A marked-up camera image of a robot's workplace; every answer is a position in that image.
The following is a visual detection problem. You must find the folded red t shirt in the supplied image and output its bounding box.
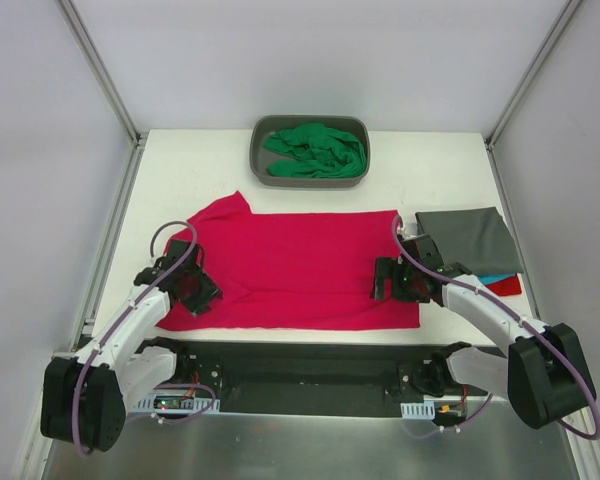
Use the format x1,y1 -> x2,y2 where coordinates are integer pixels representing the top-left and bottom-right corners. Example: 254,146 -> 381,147
485,275 -> 523,297

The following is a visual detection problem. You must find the perforated cable duct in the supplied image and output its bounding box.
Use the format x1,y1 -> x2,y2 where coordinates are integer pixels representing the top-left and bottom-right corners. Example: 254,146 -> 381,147
129,394 -> 220,415
400,400 -> 436,421

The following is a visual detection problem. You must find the aluminium frame post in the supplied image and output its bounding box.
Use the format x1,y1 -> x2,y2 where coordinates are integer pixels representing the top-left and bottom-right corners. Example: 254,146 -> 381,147
57,0 -> 149,146
484,0 -> 586,150

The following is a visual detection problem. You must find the folded teal t shirt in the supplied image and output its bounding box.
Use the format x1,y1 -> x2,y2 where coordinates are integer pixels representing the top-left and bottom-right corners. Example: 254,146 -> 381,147
479,273 -> 515,285

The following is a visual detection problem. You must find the grey plastic bin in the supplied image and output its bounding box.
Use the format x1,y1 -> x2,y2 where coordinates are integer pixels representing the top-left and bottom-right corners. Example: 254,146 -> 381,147
249,114 -> 370,189

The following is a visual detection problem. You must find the green t shirt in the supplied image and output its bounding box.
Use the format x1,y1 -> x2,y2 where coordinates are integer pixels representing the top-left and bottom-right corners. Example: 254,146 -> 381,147
263,122 -> 368,179

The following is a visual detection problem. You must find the right aluminium frame post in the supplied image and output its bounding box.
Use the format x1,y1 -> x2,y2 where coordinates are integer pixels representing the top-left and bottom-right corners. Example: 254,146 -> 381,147
484,0 -> 586,150

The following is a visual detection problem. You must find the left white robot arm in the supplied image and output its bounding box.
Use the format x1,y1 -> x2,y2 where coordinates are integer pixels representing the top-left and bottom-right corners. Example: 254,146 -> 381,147
39,240 -> 222,455

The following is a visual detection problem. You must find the left perforated cable duct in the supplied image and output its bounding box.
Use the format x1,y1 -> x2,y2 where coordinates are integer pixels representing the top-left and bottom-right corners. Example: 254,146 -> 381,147
129,394 -> 220,415

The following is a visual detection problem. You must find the folded grey t shirt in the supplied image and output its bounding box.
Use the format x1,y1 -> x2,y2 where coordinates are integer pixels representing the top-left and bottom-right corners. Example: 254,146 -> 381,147
415,207 -> 523,276

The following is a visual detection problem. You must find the left aluminium rail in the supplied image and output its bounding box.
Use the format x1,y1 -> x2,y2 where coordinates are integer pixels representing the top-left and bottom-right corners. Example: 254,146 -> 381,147
43,357 -> 82,393

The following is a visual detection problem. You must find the left aluminium frame post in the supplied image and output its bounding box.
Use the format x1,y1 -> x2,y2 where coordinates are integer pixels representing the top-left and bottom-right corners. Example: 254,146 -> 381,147
57,0 -> 149,146

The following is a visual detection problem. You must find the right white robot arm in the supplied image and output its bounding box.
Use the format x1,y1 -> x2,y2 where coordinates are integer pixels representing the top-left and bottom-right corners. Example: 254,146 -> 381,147
372,232 -> 600,440

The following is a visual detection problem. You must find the magenta t shirt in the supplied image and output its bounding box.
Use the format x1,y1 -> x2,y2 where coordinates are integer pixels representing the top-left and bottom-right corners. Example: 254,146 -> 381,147
158,192 -> 420,333

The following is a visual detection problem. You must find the right perforated cable duct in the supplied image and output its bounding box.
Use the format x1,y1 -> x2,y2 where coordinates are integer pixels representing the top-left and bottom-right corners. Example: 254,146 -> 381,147
400,400 -> 436,421

